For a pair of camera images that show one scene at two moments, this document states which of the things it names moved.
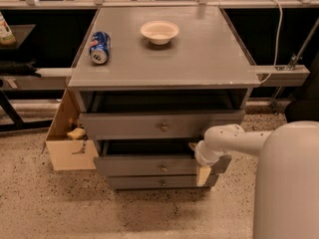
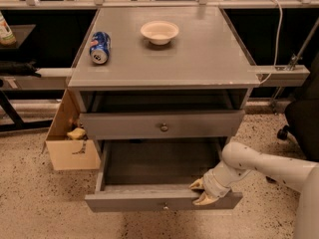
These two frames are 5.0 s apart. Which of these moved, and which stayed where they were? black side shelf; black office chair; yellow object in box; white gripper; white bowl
Moved: white gripper
Stayed: white bowl; black side shelf; black office chair; yellow object in box
